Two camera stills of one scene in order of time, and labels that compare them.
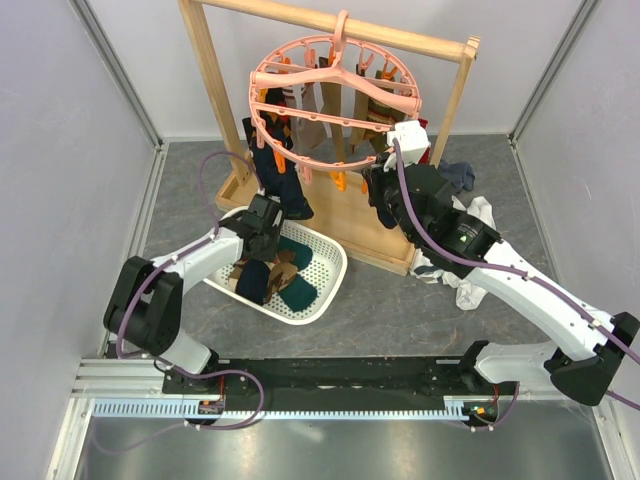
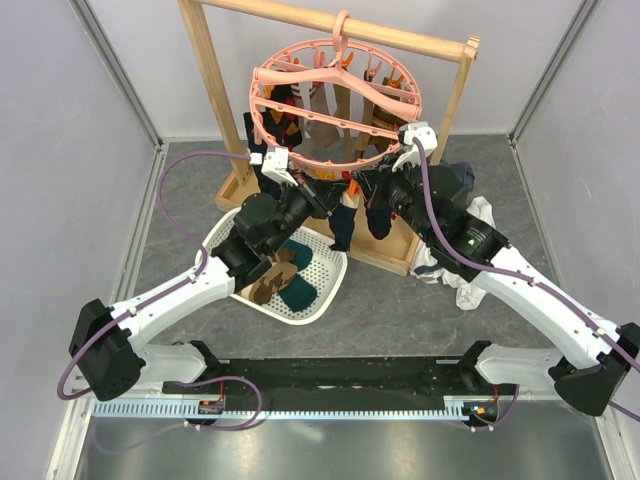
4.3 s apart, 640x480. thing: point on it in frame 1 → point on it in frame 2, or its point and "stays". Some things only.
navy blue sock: [253, 282] → [342, 220]
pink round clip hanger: [327, 101] stays
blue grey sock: [459, 175] stays
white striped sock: [468, 293] stays
